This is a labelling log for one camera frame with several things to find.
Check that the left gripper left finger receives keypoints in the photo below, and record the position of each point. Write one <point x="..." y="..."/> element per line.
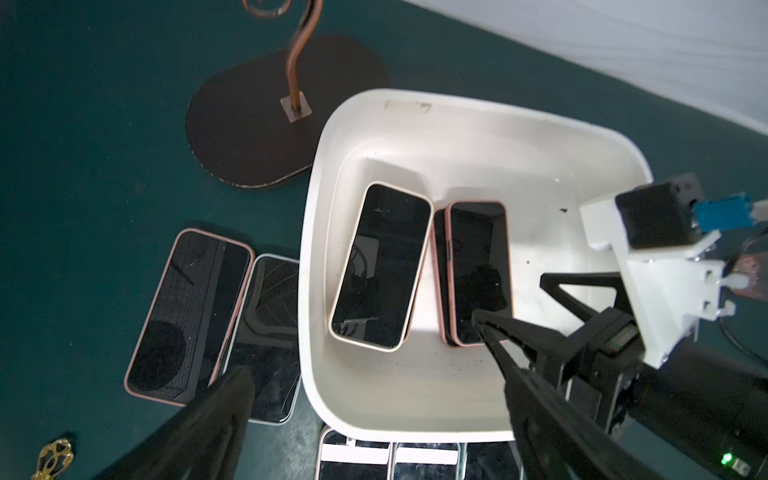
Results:
<point x="202" y="441"/>

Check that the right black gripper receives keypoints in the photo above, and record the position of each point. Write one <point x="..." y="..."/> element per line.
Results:
<point x="710" y="407"/>

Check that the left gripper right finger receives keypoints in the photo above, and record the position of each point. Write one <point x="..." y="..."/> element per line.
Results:
<point x="557" y="442"/>

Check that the large phone pink case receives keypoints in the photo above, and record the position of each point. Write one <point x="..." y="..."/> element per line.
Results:
<point x="472" y="262"/>

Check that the white plastic storage box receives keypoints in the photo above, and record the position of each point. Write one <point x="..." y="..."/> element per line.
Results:
<point x="542" y="167"/>

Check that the gold fork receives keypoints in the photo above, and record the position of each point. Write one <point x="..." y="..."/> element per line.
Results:
<point x="54" y="459"/>

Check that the brown translucent cup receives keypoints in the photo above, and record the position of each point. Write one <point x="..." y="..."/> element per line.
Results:
<point x="748" y="277"/>

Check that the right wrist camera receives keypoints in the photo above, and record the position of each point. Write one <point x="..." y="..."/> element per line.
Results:
<point x="660" y="234"/>

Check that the black wire cup stand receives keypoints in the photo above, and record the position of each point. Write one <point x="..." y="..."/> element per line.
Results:
<point x="258" y="124"/>

